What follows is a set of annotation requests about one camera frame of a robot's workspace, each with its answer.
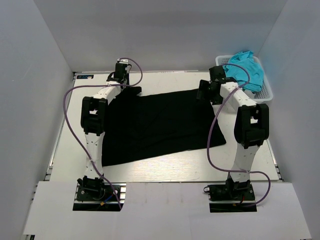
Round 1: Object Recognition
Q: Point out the black t-shirt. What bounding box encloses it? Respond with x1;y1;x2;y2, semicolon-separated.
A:
102;87;227;167

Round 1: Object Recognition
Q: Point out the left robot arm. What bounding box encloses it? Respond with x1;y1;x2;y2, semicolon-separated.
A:
80;59;131;179

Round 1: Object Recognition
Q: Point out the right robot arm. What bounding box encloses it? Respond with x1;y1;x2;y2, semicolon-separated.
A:
196;65;270;200

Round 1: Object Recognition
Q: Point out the blue label sticker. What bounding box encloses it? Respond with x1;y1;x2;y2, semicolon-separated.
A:
76;74;94;80

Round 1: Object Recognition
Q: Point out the turquoise t-shirt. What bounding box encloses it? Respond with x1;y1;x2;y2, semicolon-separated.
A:
223;51;264;93

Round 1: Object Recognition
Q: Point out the white plastic basket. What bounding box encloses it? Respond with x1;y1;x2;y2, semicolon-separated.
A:
215;55;273;103

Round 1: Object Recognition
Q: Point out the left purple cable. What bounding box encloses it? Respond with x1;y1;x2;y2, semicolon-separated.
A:
62;57;144;211

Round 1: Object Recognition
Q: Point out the purple cable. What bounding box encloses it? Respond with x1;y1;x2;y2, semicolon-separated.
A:
62;57;144;211
206;63;271;206

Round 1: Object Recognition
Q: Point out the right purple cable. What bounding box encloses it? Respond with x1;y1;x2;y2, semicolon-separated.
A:
206;63;271;206

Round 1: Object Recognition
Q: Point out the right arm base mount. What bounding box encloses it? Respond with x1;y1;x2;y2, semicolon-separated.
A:
203;183;257;213

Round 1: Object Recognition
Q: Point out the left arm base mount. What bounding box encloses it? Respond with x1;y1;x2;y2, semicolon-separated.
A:
72;178;127;212

